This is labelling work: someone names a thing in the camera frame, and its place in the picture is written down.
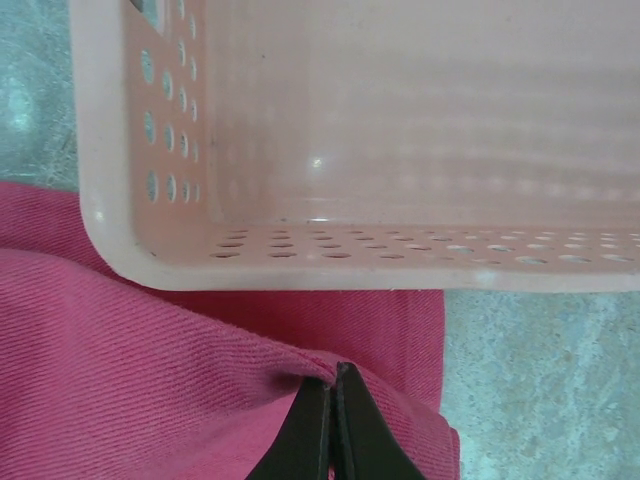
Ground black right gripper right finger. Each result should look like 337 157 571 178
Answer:
333 360 431 480

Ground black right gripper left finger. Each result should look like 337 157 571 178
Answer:
252 375 335 480

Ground pink long pants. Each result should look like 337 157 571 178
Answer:
0 179 461 480

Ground pink perforated plastic basket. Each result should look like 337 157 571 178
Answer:
68 0 640 294

